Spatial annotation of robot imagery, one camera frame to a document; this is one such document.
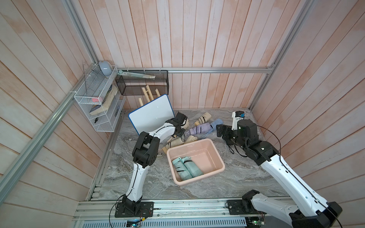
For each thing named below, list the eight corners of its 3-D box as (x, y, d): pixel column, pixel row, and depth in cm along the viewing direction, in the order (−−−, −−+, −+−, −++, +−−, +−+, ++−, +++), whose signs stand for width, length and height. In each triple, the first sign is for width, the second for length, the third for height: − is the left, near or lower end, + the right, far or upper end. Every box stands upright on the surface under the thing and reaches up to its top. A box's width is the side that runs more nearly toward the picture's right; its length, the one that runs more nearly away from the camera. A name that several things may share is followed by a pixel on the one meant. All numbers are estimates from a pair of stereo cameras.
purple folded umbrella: (192, 137, 103) (192, 133, 99) (189, 131, 106) (189, 127, 102) (211, 132, 106) (212, 127, 102) (208, 126, 109) (209, 121, 105)
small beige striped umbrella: (194, 124, 112) (194, 122, 109) (206, 114, 119) (207, 111, 117) (199, 128, 109) (199, 125, 107) (211, 117, 117) (212, 115, 114)
